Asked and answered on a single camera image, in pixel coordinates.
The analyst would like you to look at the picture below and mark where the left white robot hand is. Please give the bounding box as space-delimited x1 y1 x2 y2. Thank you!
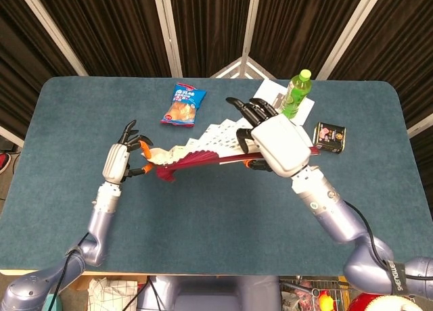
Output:
101 119 154 185

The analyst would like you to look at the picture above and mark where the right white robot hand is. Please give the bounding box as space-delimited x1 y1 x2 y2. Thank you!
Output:
225 97 312 178

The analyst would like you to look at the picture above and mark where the white paper red-ribbed folding fan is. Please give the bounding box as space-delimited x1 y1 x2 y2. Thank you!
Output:
145 118 321 184

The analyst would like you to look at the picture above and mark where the green tea bottle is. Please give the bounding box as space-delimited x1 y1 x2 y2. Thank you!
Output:
279 69 313 120

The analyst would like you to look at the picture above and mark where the black luncheon meat tin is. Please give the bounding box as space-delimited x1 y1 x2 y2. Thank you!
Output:
311 122 347 155

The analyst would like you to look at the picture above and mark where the white book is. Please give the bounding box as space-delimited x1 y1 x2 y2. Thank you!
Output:
252 78 315 126

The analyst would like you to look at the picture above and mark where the blue snack bag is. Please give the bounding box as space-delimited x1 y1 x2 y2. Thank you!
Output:
160 82 208 128

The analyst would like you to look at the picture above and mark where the blue felt table mat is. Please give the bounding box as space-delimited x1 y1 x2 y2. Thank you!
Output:
0 76 433 279

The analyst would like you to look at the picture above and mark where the white checkered cloth bag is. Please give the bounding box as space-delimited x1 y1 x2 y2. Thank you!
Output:
87 277 139 311

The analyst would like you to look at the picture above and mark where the teal box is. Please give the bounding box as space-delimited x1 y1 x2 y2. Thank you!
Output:
50 290 64 311

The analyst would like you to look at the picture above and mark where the grey-purple robot torso base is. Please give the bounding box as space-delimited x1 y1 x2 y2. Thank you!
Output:
137 275 281 311

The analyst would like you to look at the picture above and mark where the yellow rubber chicken toy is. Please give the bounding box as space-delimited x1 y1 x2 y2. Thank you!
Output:
317 289 336 311

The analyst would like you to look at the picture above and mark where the red and white round object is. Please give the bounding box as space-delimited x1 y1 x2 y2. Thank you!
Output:
347 291 419 311

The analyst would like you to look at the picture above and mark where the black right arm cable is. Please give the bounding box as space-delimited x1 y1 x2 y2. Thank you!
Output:
342 200 433 280

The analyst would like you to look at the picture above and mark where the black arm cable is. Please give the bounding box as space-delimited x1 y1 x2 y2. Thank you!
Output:
342 200 433 280
50 232 91 311

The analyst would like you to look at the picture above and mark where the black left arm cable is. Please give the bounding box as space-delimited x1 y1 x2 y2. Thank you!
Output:
50 232 91 311

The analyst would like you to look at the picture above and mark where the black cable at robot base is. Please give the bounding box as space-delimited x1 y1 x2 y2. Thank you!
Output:
147 276 164 311

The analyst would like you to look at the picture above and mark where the black curtain white-frame partition screen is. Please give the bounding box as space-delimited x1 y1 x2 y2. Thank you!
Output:
0 0 433 146

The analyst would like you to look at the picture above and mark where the metal wire basket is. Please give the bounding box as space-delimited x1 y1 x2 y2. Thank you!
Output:
279 276 351 311

